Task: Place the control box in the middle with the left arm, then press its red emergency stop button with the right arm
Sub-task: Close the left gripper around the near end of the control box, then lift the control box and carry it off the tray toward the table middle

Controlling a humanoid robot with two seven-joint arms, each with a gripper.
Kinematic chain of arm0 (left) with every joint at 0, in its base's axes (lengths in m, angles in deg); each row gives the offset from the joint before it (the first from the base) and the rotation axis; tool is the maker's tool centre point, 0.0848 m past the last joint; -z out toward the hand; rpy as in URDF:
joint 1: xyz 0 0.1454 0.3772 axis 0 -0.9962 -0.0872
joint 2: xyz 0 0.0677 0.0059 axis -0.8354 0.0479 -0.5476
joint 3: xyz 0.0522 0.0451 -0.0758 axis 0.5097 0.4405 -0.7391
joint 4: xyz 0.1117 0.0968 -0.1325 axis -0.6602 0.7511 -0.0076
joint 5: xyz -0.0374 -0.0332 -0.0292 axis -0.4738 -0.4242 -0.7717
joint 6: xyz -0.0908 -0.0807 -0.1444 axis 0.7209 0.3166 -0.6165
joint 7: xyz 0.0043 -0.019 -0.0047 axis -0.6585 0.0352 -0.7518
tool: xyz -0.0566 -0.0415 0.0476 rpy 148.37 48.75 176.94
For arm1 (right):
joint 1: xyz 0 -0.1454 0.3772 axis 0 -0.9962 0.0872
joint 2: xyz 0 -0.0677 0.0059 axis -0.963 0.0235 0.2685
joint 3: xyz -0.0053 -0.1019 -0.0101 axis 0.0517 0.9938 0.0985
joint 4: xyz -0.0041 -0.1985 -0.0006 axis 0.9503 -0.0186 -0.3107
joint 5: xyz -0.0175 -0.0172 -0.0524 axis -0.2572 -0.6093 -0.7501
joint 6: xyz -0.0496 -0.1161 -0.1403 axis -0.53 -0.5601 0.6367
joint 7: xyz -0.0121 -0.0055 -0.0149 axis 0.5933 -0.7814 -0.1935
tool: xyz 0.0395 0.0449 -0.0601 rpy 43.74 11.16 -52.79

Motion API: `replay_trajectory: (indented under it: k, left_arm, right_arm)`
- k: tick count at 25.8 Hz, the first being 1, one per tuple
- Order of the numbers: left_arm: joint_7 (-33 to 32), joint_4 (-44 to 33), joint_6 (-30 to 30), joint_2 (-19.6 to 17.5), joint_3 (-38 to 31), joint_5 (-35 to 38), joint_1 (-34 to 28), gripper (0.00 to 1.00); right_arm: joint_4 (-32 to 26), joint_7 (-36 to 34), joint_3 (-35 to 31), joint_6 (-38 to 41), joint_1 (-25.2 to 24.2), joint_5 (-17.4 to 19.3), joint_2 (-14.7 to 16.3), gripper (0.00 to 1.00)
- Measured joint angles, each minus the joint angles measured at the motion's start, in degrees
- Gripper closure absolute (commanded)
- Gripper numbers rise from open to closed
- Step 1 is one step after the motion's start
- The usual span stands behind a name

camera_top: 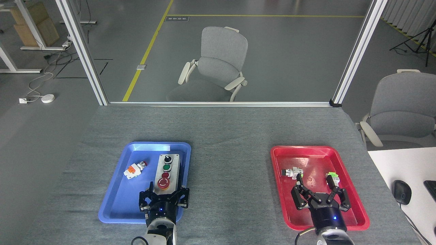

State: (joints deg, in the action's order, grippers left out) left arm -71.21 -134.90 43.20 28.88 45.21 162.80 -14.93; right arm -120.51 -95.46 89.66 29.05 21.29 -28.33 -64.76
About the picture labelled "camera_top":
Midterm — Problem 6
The grey felt table cover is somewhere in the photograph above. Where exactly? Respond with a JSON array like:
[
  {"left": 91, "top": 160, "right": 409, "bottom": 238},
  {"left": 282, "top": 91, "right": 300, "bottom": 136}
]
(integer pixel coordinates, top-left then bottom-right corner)
[{"left": 20, "top": 105, "right": 423, "bottom": 245}]

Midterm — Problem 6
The blue plastic tray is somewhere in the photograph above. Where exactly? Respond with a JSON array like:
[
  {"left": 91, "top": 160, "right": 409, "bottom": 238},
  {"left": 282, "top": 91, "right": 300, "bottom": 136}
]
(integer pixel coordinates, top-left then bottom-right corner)
[{"left": 98, "top": 142, "right": 191, "bottom": 224}]

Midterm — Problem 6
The red plastic tray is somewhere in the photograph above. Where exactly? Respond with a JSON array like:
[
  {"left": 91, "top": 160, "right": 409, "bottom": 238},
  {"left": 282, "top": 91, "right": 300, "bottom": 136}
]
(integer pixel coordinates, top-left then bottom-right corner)
[{"left": 270, "top": 146, "right": 370, "bottom": 231}]

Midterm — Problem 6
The red push button switch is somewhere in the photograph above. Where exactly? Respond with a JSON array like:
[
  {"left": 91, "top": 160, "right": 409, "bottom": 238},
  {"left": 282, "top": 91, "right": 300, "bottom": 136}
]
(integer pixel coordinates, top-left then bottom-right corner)
[{"left": 123, "top": 161, "right": 147, "bottom": 180}]

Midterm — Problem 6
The white floor cable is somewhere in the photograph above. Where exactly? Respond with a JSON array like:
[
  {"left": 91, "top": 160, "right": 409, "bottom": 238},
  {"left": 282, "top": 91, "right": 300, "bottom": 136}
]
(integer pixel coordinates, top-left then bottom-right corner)
[{"left": 27, "top": 61, "right": 55, "bottom": 101}]

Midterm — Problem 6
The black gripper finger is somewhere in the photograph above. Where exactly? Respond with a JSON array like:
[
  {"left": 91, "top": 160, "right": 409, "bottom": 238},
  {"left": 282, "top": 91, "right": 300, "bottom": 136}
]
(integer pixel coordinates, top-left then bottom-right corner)
[
  {"left": 326, "top": 175, "right": 352, "bottom": 212},
  {"left": 291, "top": 174, "right": 315, "bottom": 211},
  {"left": 170, "top": 186, "right": 190, "bottom": 209},
  {"left": 139, "top": 182, "right": 159, "bottom": 212}
]

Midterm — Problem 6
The grey office chair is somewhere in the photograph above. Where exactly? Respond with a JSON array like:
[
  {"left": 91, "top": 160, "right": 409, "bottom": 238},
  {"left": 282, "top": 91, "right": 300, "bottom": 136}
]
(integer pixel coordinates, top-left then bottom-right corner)
[
  {"left": 166, "top": 27, "right": 248, "bottom": 102},
  {"left": 355, "top": 69, "right": 436, "bottom": 151}
]

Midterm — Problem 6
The brown cardboard box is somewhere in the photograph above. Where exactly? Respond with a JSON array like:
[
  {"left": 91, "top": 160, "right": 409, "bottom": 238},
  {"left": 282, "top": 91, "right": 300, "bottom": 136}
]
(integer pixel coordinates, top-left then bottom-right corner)
[{"left": 10, "top": 2, "right": 60, "bottom": 47}]

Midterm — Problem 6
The black keyboard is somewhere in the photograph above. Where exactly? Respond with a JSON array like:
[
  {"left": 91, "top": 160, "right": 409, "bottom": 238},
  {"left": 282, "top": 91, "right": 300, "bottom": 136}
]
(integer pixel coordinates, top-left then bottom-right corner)
[{"left": 423, "top": 180, "right": 436, "bottom": 202}]

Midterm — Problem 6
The black mouse cable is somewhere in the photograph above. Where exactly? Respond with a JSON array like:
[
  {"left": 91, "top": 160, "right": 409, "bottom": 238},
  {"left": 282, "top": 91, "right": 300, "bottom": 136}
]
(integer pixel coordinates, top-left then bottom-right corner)
[{"left": 401, "top": 203, "right": 424, "bottom": 245}]

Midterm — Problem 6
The white desk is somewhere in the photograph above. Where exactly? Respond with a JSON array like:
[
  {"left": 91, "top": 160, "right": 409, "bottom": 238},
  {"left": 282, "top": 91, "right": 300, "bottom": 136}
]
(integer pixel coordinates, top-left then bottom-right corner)
[{"left": 367, "top": 147, "right": 436, "bottom": 245}]

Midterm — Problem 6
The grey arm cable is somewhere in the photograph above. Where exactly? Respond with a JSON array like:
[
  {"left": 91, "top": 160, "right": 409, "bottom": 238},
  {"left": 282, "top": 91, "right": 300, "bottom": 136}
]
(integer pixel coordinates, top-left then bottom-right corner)
[{"left": 295, "top": 227, "right": 317, "bottom": 245}]

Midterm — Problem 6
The silver aluminium post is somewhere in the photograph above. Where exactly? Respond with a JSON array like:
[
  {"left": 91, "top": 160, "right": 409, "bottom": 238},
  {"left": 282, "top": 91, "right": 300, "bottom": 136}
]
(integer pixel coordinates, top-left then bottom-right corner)
[
  {"left": 330, "top": 0, "right": 389, "bottom": 108},
  {"left": 56, "top": 0, "right": 109, "bottom": 106}
]

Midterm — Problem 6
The white desk frame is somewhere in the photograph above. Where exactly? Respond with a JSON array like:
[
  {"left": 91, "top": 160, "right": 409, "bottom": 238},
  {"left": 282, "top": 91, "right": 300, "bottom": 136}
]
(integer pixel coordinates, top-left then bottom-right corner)
[{"left": 0, "top": 0, "right": 97, "bottom": 74}]

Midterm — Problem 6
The white curtain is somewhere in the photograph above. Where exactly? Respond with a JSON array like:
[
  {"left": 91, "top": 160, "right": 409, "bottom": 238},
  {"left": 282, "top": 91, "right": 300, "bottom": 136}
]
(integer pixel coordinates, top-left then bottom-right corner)
[{"left": 380, "top": 0, "right": 436, "bottom": 56}]

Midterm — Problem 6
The grey four-button control box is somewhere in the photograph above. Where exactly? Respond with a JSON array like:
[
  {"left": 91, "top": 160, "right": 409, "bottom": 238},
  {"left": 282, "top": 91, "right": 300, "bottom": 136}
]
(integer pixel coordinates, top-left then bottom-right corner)
[{"left": 154, "top": 154, "right": 180, "bottom": 195}]

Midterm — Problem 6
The black tripod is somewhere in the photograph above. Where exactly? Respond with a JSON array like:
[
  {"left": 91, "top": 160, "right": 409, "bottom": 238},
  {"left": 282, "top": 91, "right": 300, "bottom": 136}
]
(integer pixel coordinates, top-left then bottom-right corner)
[{"left": 389, "top": 19, "right": 436, "bottom": 67}]

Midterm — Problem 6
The black computer mouse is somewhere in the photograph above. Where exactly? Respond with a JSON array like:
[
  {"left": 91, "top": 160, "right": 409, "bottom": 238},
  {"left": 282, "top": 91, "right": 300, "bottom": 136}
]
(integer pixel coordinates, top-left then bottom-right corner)
[{"left": 391, "top": 180, "right": 412, "bottom": 205}]

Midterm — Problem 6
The silver aluminium rail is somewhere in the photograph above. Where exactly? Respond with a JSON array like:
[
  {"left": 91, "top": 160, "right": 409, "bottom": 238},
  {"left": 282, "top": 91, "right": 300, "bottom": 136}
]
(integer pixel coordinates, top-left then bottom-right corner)
[{"left": 108, "top": 101, "right": 332, "bottom": 108}]

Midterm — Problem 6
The black selector switch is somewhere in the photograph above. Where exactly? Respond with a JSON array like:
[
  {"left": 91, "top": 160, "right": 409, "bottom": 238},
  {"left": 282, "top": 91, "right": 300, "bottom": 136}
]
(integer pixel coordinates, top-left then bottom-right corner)
[{"left": 281, "top": 167, "right": 305, "bottom": 180}]

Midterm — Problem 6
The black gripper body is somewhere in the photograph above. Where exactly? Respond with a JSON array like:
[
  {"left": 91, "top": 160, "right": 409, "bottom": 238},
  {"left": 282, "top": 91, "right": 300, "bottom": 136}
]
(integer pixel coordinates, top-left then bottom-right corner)
[
  {"left": 308, "top": 196, "right": 347, "bottom": 235},
  {"left": 145, "top": 200, "right": 184, "bottom": 225}
]

